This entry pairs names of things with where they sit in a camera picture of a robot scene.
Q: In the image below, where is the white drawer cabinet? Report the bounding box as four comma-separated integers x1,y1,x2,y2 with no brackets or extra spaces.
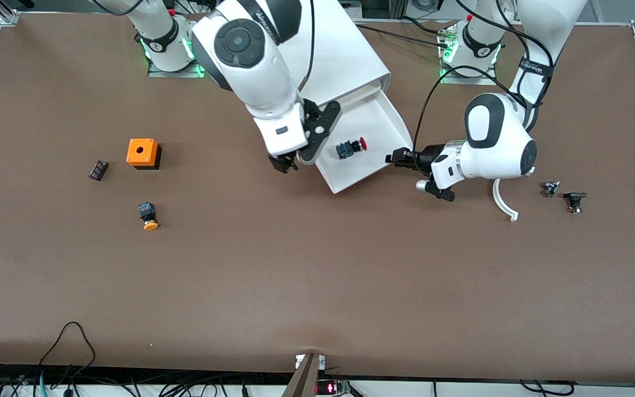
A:
275,0,393,106

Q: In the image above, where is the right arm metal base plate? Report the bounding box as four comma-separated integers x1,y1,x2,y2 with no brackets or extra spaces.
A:
147,60,206,79

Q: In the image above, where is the black floor cable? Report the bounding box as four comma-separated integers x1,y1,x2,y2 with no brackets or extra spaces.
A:
518,379,578,397

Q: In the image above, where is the black panel switch component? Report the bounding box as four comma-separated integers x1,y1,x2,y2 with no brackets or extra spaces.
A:
562,191,588,214

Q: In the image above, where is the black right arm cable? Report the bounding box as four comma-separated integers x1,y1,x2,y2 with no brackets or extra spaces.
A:
295,0,316,92

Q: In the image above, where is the dark cylindrical capacitor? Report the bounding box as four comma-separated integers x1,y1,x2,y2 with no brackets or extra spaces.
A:
88,159,110,182

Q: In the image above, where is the white half-ring clamp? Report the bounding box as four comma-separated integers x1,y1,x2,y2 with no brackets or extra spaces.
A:
492,165,537,223

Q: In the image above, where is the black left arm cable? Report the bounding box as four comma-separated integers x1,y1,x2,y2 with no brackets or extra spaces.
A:
454,0,555,119
412,65,541,160

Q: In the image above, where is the orange button enclosure box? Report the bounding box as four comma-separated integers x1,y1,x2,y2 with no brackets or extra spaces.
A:
126,138,163,171

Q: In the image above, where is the white drawer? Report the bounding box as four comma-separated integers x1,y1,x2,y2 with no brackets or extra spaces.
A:
314,90,413,195

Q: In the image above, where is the brown camera mast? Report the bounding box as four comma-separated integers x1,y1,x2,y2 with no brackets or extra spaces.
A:
281,353,322,397

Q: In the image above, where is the yellow mushroom push button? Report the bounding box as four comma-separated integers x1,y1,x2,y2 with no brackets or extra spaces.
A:
137,201,160,232

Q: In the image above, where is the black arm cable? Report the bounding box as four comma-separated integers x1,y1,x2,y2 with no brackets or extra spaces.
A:
412,65,541,160
454,0,555,119
295,0,316,92

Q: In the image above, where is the black looped cable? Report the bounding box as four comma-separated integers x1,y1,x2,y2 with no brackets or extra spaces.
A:
38,321,97,382

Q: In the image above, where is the small device with red light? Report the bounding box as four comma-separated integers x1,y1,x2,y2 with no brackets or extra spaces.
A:
316,379,352,397

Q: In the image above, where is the red mushroom push button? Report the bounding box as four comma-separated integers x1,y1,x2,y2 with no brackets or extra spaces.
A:
335,138,368,161

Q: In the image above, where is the black cable on table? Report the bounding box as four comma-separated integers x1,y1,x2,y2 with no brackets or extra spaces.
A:
355,24,453,49

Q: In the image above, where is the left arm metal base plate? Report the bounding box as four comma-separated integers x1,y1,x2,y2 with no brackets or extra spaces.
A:
439,67,501,85

